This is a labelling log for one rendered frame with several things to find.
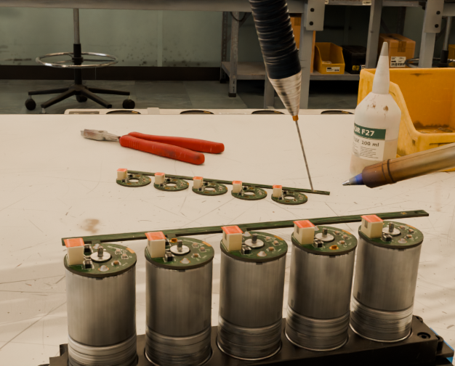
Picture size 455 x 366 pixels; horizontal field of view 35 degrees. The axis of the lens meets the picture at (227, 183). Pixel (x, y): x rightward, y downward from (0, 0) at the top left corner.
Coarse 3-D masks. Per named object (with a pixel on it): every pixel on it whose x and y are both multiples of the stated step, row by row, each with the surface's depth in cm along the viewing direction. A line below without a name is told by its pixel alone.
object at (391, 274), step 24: (360, 240) 28; (360, 264) 28; (384, 264) 27; (408, 264) 27; (360, 288) 28; (384, 288) 27; (408, 288) 28; (360, 312) 28; (384, 312) 28; (408, 312) 28; (384, 336) 28
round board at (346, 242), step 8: (320, 232) 28; (328, 232) 28; (336, 232) 28; (344, 232) 28; (296, 240) 27; (320, 240) 27; (336, 240) 27; (344, 240) 27; (352, 240) 27; (304, 248) 26; (312, 248) 26; (320, 248) 26; (328, 248) 26; (344, 248) 26; (352, 248) 26
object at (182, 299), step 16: (176, 240) 26; (160, 272) 25; (176, 272) 25; (192, 272) 25; (208, 272) 25; (160, 288) 25; (176, 288) 25; (192, 288) 25; (208, 288) 26; (160, 304) 25; (176, 304) 25; (192, 304) 25; (208, 304) 26; (160, 320) 25; (176, 320) 25; (192, 320) 25; (208, 320) 26; (160, 336) 26; (176, 336) 25; (192, 336) 26; (208, 336) 26; (160, 352) 26; (176, 352) 26; (192, 352) 26; (208, 352) 27
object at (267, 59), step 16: (256, 0) 22; (272, 0) 21; (256, 16) 22; (272, 16) 22; (288, 16) 22; (272, 32) 22; (288, 32) 22; (272, 48) 22; (288, 48) 22; (272, 64) 22; (288, 64) 22
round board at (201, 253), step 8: (168, 240) 26; (184, 240) 27; (192, 240) 27; (200, 240) 27; (168, 248) 26; (192, 248) 26; (200, 248) 26; (208, 248) 26; (168, 256) 25; (176, 256) 25; (184, 256) 25; (192, 256) 25; (200, 256) 25; (208, 256) 25; (160, 264) 25; (168, 264) 25; (176, 264) 25; (184, 264) 25; (192, 264) 25; (200, 264) 25
